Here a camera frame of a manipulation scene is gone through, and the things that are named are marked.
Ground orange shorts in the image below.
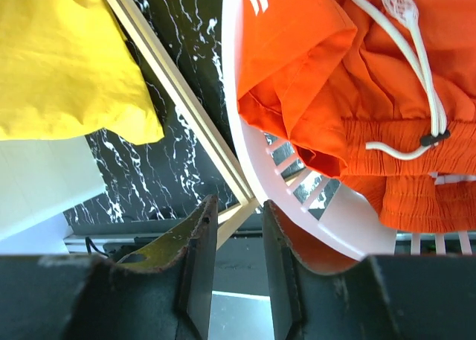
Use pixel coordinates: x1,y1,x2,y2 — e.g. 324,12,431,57
237,0,475,233

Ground yellow shorts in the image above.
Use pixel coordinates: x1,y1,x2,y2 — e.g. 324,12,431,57
1,0,164,144

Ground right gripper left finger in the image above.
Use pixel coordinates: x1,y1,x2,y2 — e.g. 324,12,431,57
1,196,218,339

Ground white laundry basket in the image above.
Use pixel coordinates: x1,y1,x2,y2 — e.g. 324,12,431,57
222,0,475,260

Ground white storage bin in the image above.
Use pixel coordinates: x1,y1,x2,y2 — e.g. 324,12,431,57
1,136,106,240

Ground wooden clothes rack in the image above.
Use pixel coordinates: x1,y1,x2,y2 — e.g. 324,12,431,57
106,0,260,248

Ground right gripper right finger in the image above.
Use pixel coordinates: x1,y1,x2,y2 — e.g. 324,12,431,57
263,201,475,339

